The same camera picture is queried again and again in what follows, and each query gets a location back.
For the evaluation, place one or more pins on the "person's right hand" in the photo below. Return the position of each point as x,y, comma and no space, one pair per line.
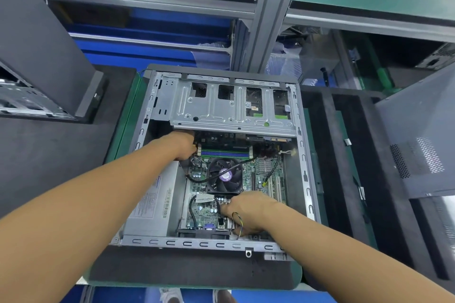
249,212

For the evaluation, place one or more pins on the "person's left hand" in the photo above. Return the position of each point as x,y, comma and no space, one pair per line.
179,145

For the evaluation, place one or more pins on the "green motherboard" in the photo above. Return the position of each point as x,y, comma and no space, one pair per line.
201,171

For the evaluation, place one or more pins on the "black CPU fan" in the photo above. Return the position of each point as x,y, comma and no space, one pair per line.
226,175

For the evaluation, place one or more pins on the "dark grey computer case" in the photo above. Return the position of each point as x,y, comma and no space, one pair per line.
234,97

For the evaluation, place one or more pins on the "silver computer case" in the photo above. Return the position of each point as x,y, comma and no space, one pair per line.
42,43

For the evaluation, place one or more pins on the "grey case side panel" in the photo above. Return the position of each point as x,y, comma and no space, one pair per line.
419,136

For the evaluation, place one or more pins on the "distant computer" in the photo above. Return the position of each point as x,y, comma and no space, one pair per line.
437,58

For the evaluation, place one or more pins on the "person's left forearm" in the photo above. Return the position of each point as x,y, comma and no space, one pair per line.
78,221

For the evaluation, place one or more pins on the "person's right forearm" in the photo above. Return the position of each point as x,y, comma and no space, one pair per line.
355,256

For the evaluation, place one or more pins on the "person's white shoe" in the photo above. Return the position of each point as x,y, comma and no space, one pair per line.
170,296

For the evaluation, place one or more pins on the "silver power supply unit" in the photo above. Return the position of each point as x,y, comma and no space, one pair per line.
153,207

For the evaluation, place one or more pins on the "black divided foam tray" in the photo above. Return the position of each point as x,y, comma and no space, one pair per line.
330,157

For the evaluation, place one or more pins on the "blue plastic crate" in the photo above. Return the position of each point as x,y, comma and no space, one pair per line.
142,50

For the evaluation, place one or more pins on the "clear plastic bag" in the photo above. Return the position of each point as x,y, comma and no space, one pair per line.
283,63

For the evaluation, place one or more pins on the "thick aluminium frame post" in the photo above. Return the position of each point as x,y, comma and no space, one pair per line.
270,8

